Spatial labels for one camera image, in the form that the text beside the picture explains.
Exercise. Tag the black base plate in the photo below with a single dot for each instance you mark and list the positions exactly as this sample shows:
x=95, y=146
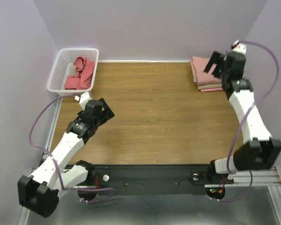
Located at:
x=150, y=180

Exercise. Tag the pink printed t shirt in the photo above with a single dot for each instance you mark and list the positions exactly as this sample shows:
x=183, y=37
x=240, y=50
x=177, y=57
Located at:
x=202, y=79

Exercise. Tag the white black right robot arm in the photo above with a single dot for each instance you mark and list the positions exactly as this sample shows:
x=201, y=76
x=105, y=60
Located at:
x=259, y=150

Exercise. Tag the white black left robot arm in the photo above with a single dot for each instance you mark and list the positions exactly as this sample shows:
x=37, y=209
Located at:
x=41, y=191

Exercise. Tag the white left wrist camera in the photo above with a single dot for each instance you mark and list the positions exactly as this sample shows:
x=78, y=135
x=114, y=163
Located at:
x=83, y=99

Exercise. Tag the folded pink t shirt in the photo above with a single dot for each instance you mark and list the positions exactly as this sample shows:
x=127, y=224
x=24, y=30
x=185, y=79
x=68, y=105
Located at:
x=211, y=90

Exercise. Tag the white round knob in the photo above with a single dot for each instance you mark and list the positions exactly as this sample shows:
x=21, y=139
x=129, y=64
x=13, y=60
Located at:
x=106, y=178

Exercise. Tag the white plastic basket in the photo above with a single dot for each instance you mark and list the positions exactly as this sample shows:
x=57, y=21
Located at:
x=64, y=67

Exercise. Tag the silver round knob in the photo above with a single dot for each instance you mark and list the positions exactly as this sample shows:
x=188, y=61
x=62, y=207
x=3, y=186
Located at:
x=195, y=177

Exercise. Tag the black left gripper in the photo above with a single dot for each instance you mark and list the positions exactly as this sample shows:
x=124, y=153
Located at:
x=107, y=114

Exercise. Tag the circuit board with leds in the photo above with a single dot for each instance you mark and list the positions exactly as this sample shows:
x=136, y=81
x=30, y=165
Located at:
x=216, y=192

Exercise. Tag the crumpled red t shirt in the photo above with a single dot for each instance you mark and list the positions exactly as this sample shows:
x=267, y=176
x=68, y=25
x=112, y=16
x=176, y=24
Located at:
x=84, y=69

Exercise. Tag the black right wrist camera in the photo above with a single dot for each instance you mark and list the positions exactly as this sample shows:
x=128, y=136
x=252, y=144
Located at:
x=235, y=59

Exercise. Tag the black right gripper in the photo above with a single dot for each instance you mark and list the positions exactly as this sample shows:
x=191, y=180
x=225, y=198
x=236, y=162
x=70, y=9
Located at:
x=218, y=64

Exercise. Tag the aluminium frame rail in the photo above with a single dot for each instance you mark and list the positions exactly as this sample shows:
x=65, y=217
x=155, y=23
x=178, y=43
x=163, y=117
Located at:
x=47, y=148

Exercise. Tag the folded beige t shirt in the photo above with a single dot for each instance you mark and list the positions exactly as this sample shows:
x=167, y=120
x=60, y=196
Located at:
x=209, y=86

